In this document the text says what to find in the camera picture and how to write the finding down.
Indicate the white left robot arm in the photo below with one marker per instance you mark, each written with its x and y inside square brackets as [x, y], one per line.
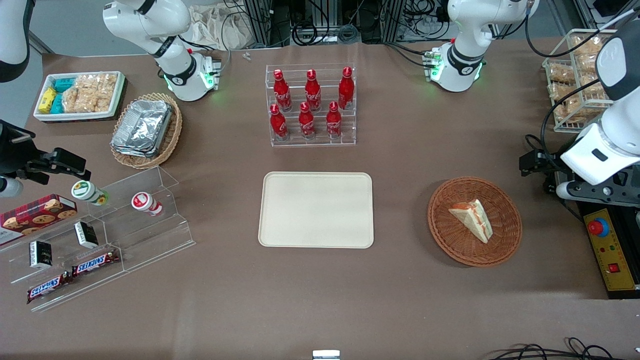
[465, 60]

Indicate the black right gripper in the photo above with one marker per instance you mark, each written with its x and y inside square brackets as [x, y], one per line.
[11, 153]

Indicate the beige cloth bag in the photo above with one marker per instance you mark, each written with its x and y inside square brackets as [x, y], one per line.
[220, 30]

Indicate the stacked aluminium foil containers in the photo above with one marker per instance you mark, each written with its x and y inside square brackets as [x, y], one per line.
[142, 127]

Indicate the black appliance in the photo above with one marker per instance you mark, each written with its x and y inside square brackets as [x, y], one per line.
[620, 295]

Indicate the white rectangular snack tray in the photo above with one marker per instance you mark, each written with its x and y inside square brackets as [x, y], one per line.
[75, 116]

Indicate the clear bag of rice crackers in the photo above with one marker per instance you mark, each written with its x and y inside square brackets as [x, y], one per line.
[106, 92]
[77, 97]

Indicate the yellow emergency stop control box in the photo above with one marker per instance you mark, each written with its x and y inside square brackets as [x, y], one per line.
[615, 260]

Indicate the beige plastic tray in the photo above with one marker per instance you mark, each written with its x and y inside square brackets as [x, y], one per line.
[315, 210]

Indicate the small black box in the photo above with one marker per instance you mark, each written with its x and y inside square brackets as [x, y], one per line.
[41, 254]
[86, 235]

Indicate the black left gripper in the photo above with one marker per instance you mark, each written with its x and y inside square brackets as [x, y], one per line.
[549, 168]

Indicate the teal snack pack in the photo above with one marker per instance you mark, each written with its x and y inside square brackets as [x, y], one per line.
[64, 84]
[57, 104]

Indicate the oval light wicker basket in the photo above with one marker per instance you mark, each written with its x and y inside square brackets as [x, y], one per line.
[172, 135]

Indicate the bagged cracker snack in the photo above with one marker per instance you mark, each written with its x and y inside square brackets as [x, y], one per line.
[594, 88]
[587, 45]
[590, 63]
[561, 73]
[561, 91]
[569, 110]

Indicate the clear acrylic bottle rack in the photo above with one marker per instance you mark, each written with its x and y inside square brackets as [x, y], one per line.
[320, 142]

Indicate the aluminium frame post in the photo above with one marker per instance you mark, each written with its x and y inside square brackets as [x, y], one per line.
[400, 20]
[260, 20]

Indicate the small white device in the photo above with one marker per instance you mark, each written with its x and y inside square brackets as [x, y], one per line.
[326, 355]

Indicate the Snickers chocolate bar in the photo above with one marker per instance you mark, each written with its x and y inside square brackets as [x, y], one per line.
[47, 288]
[95, 263]

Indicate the clear acrylic stepped shelf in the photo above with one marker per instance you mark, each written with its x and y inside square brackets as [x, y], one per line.
[60, 290]
[150, 240]

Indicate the green-capped yogurt bottle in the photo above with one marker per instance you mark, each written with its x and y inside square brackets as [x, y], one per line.
[87, 192]

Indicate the red-capped yogurt bottle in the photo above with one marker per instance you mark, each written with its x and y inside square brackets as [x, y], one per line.
[145, 202]

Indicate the yellow snack pack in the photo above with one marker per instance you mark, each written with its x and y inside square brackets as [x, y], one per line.
[47, 100]

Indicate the triangular sandwich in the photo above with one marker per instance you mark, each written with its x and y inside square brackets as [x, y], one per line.
[472, 219]

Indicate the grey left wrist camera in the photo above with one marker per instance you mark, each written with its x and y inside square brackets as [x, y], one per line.
[600, 191]

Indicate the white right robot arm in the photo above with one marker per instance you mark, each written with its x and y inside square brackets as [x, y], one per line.
[175, 75]

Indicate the red cola bottle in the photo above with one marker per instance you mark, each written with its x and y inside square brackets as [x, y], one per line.
[278, 124]
[312, 92]
[306, 122]
[346, 90]
[333, 121]
[282, 92]

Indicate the red cookie box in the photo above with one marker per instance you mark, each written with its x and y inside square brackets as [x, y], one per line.
[35, 215]

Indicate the round brown wicker basket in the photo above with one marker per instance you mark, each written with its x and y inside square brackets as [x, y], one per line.
[450, 240]

